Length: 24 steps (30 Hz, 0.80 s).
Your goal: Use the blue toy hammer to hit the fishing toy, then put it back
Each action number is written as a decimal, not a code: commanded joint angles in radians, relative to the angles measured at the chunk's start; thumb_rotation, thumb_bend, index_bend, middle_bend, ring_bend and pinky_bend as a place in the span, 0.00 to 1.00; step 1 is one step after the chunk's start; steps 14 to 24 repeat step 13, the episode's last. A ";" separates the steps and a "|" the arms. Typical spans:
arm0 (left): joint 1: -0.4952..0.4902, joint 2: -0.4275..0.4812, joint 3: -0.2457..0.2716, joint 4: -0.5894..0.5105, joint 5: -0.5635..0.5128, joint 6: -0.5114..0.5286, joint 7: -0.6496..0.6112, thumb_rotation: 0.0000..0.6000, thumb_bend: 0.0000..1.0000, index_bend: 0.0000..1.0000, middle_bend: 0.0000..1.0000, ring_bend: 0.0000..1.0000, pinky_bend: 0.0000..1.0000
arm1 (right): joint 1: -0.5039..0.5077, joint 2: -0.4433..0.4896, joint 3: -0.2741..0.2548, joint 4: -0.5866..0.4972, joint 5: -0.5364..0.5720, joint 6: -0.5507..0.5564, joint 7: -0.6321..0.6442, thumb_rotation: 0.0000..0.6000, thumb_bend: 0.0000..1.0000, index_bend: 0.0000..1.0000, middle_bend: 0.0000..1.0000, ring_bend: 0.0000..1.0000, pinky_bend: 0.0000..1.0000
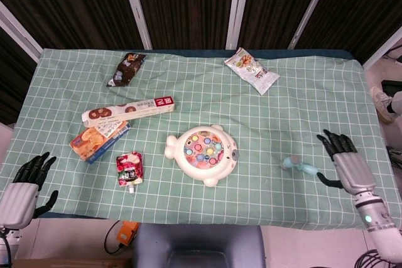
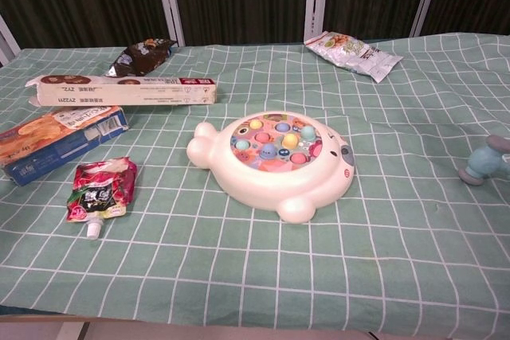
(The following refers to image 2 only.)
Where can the light blue toy hammer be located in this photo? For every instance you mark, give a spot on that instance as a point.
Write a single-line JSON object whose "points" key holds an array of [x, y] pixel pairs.
{"points": [[480, 161]]}

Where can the green checked tablecloth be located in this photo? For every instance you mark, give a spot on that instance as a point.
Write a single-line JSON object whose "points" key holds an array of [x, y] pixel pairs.
{"points": [[358, 256]]}

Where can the white green snack bag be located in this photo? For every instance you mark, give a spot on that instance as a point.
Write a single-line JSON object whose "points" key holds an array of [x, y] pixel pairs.
{"points": [[350, 55]]}

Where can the long white cookie box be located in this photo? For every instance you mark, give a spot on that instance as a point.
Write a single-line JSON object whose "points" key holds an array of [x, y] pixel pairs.
{"points": [[119, 95]]}

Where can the red spouted drink pouch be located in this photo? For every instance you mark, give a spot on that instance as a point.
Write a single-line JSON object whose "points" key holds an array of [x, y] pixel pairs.
{"points": [[99, 192]]}

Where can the white whack-a-mole toy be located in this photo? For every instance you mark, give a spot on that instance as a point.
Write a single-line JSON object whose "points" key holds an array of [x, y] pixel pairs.
{"points": [[255, 184]]}

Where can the dark brown snack bag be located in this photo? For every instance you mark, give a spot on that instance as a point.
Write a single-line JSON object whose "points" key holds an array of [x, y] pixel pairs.
{"points": [[139, 57]]}

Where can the orange blue cracker box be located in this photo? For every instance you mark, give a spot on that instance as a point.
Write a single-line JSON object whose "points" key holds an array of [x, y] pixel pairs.
{"points": [[52, 145]]}

